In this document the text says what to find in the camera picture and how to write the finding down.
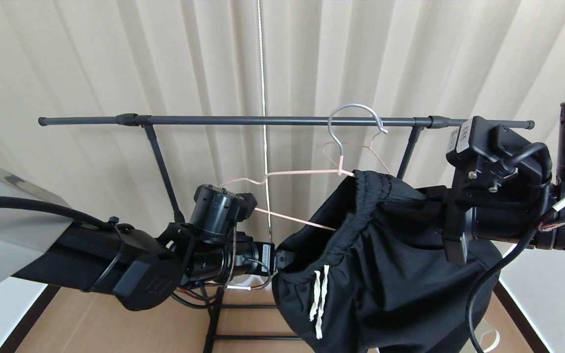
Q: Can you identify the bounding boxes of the beige curtain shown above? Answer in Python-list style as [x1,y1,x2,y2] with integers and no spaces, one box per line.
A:
[0,0,565,290]

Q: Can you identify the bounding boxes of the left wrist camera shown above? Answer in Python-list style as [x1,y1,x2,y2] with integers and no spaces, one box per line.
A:
[233,192,258,221]

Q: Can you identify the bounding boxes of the pink clothes hanger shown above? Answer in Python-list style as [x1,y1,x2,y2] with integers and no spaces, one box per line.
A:
[220,103,389,232]
[322,118,392,176]

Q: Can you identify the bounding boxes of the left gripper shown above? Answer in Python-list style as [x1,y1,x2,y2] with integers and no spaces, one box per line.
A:
[203,240,277,281]

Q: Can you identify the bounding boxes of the white laundry basket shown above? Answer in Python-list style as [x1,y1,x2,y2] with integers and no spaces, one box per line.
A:
[469,316,502,353]

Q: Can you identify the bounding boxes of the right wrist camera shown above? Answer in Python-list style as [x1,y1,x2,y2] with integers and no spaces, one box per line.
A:
[445,116,554,199]

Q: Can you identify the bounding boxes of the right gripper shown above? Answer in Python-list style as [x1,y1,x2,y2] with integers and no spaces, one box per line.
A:
[377,196,558,265]

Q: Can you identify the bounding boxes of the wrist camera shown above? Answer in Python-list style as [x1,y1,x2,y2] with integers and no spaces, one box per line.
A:
[445,116,554,199]
[233,192,258,221]

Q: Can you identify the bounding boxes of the black clothes rack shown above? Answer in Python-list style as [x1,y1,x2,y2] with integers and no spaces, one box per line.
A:
[38,113,536,353]

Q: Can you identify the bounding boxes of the black shorts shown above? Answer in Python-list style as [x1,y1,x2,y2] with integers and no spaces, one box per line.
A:
[271,170,504,353]

